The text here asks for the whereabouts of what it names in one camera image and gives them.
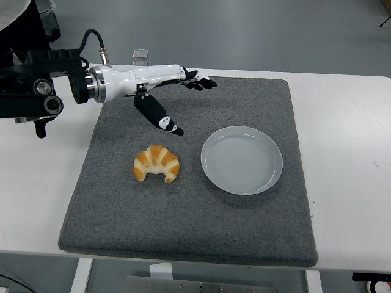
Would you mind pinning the grey felt mat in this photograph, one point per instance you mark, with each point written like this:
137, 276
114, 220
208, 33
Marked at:
183, 219

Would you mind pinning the black bar under table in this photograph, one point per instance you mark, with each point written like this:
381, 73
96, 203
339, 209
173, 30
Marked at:
371, 276

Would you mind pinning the croissant bread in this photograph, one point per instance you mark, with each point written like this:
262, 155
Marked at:
156, 158

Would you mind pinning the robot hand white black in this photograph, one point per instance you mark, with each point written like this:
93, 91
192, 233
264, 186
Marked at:
128, 79

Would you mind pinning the small clear floor box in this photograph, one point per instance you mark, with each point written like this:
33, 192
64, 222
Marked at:
140, 54

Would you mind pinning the white table leg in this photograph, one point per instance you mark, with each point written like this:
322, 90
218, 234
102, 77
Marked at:
314, 284
82, 274

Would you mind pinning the grey metal plate with screws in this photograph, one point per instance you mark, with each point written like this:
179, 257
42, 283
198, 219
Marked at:
183, 285

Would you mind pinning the grey round plate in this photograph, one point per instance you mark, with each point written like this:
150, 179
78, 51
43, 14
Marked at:
241, 161

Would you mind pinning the white tag under table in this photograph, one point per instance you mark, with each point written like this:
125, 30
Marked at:
161, 270

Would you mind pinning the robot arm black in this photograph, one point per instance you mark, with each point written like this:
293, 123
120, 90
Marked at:
30, 88

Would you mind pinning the black tripod leg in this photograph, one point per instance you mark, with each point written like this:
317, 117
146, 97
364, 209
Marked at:
385, 20

